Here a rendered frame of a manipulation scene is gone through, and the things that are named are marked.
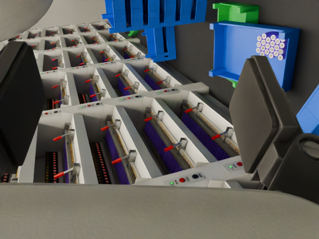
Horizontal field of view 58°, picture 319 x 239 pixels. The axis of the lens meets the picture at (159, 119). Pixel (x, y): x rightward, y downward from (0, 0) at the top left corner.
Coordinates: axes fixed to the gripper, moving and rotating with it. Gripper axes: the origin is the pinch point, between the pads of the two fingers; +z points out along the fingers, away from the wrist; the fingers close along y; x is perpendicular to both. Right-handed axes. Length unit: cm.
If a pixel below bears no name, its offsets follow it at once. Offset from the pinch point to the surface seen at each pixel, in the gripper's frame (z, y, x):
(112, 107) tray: 91, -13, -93
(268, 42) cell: 69, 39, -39
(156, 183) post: 36, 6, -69
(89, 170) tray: 44, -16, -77
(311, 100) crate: 36, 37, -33
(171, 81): 125, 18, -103
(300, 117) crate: 36, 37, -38
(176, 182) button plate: 36, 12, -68
